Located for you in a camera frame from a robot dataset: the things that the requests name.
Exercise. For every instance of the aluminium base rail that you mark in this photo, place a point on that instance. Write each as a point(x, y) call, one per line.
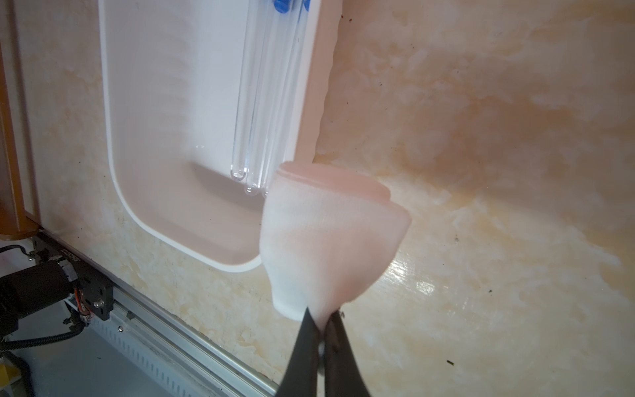
point(180, 360)

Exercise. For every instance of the wooden shelf rack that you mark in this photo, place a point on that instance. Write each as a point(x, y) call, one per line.
point(16, 221)

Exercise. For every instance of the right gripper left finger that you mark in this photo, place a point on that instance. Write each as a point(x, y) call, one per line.
point(301, 376)

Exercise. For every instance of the test tube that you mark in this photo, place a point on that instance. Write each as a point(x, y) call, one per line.
point(275, 65)
point(281, 126)
point(248, 134)

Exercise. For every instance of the white wipe cloth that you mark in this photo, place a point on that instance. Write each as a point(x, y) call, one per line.
point(327, 235)

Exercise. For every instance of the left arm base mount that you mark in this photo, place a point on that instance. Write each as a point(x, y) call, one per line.
point(58, 274)

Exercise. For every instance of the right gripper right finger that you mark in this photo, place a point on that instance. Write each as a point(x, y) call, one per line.
point(341, 373)

